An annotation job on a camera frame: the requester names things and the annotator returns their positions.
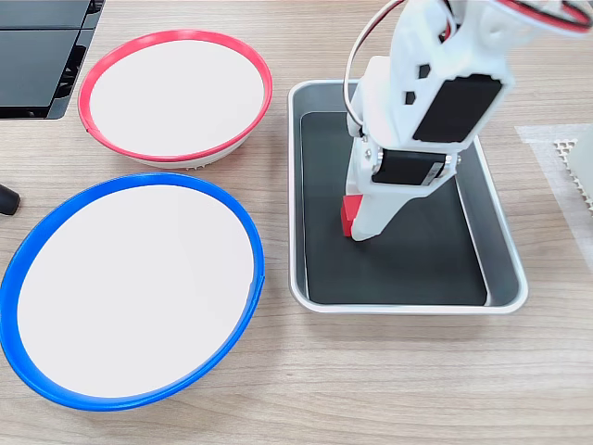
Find red black white cable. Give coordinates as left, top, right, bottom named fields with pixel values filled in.
left=343, top=0, right=405, bottom=139
left=489, top=0, right=593, bottom=35

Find red cube block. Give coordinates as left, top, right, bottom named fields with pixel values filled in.
left=340, top=194, right=365, bottom=238

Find clear plastic sheet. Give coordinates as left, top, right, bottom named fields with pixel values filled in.
left=514, top=123, right=593, bottom=273

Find black cylindrical object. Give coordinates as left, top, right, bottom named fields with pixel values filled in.
left=0, top=183, right=22, bottom=216

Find red-rimmed white dish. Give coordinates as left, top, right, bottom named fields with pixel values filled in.
left=77, top=29, right=274, bottom=170

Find black flat panel device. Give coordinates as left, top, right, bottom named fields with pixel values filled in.
left=0, top=0, right=107, bottom=121

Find silver metal tray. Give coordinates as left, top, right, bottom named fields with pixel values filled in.
left=286, top=78, right=530, bottom=316

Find black tray liner mat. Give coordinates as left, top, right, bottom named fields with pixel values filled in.
left=299, top=110, right=488, bottom=307

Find blue-rimmed white dish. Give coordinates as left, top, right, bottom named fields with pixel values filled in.
left=0, top=172, right=266, bottom=413

